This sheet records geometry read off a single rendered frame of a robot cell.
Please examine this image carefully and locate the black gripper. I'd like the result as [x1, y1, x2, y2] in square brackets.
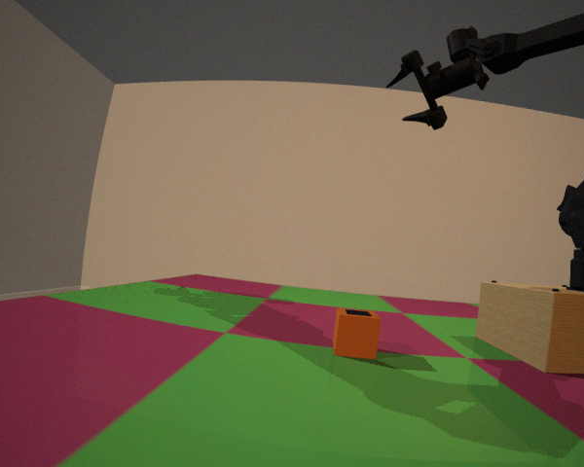
[386, 50, 458, 130]

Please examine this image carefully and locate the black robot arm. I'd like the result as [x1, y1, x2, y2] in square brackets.
[447, 14, 584, 292]

